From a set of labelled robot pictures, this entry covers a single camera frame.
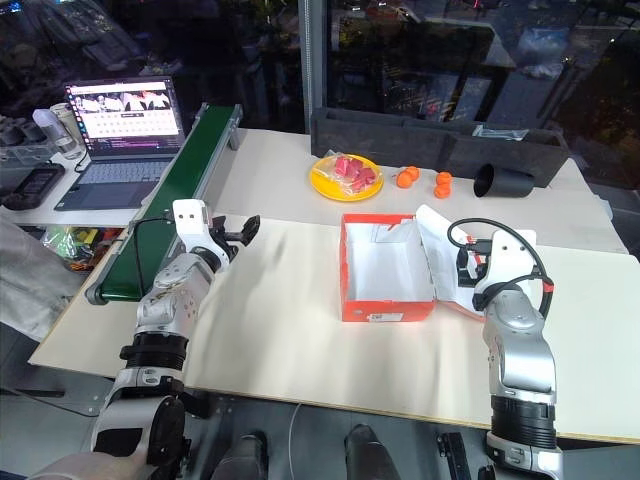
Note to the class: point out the orange toy fruit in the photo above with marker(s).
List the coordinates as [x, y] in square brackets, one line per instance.
[408, 177]
[443, 185]

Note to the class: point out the grey plastic bag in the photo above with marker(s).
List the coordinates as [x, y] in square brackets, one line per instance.
[30, 280]

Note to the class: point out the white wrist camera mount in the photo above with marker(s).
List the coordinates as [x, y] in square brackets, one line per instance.
[192, 225]
[507, 265]

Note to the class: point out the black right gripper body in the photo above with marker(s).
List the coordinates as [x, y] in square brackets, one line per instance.
[477, 272]

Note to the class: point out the bag of red pieces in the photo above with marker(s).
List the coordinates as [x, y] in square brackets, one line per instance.
[357, 172]

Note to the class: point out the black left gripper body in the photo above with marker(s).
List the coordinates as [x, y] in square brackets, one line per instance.
[229, 241]

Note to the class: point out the black handheld device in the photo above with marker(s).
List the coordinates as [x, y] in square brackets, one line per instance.
[35, 185]

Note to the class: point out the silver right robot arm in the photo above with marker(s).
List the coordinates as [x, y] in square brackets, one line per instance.
[520, 340]

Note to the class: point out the black metal bracket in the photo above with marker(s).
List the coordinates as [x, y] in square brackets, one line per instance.
[454, 457]

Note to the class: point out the dark grey foam tray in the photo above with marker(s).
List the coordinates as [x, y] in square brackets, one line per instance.
[380, 140]

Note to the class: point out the aluminium frame post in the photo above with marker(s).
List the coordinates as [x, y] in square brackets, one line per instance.
[314, 65]

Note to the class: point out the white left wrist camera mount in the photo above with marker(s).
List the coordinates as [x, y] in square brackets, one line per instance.
[192, 225]

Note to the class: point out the colourful packets pile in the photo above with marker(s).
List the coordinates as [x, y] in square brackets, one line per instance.
[75, 247]

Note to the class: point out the white side table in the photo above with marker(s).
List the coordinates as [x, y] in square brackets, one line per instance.
[30, 215]

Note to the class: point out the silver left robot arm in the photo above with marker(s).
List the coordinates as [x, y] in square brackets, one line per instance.
[170, 295]

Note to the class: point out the clear plastic bag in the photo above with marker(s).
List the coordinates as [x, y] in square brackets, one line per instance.
[500, 133]

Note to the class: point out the green conveyor belt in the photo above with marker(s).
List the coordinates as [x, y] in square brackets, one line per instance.
[165, 200]

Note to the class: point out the white bottle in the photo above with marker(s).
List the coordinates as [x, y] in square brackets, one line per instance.
[55, 130]

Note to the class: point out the yellow plate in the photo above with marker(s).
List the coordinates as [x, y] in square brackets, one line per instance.
[325, 186]

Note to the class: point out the black cylinder cup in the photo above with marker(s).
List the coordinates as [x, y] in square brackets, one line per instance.
[507, 182]

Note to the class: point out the grey open laptop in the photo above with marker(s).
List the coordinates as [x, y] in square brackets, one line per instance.
[125, 150]

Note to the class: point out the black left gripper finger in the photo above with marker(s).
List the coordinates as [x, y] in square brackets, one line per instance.
[250, 227]
[220, 221]

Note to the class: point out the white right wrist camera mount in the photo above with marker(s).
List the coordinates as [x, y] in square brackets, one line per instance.
[507, 265]

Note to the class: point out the orange shoe box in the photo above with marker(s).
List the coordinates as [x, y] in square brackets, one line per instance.
[385, 305]

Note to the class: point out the dark rounded shape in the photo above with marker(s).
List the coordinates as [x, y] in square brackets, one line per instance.
[367, 452]
[245, 457]

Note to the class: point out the clear plastic tray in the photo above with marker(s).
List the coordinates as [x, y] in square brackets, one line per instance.
[20, 155]

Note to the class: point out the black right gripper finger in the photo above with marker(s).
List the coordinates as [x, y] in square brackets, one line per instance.
[462, 267]

